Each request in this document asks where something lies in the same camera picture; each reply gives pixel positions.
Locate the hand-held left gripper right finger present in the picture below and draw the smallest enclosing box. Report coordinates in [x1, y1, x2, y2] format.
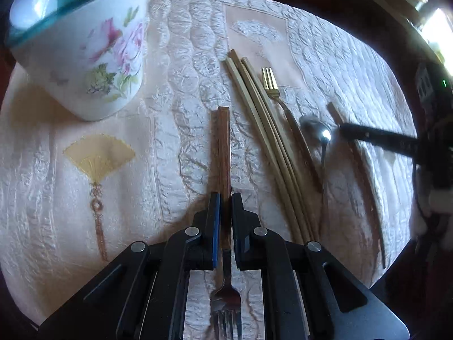
[232, 192, 411, 340]

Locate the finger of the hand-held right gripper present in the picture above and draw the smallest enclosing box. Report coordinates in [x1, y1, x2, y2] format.
[339, 122, 423, 158]

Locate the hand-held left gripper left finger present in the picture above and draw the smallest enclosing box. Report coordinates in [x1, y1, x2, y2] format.
[37, 191, 222, 340]

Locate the dark wooden chopstick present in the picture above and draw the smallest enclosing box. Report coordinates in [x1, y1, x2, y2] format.
[327, 102, 387, 269]

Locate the silver spoon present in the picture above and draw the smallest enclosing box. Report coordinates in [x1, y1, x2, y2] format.
[300, 114, 334, 234]

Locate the steel fork with wooden handle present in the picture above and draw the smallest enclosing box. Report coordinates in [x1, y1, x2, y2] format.
[210, 106, 243, 340]

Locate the gold fork with wooden handle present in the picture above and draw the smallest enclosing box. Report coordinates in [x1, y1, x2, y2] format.
[261, 66, 324, 195]

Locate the bamboo chopstick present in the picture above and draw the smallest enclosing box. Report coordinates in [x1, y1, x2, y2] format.
[229, 50, 314, 243]
[225, 58, 305, 245]
[241, 57, 320, 241]

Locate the white floral cup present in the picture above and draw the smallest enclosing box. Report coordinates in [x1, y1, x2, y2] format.
[5, 0, 151, 122]

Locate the cream quilted tablecloth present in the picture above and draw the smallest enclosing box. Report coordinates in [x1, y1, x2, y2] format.
[0, 0, 419, 340]

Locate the white rounded object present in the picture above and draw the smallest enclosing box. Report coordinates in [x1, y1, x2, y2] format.
[9, 0, 59, 31]

